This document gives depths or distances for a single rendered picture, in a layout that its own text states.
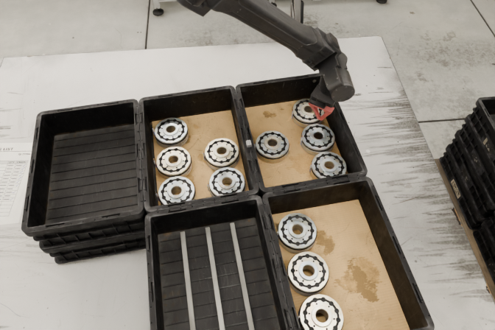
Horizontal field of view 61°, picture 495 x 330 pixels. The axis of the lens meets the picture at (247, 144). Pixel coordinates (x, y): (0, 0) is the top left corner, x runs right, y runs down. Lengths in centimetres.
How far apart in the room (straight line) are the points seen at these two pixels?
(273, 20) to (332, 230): 60
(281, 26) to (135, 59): 103
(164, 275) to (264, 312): 27
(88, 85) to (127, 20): 152
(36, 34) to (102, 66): 154
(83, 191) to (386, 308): 87
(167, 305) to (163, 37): 221
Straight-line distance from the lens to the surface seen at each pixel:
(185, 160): 124
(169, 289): 111
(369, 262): 116
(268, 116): 137
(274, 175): 124
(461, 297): 136
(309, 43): 95
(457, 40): 327
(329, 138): 130
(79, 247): 125
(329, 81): 100
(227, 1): 77
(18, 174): 158
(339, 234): 117
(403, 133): 159
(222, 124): 135
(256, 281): 110
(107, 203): 125
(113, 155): 134
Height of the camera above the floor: 188
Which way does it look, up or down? 54 degrees down
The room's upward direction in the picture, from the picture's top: straight up
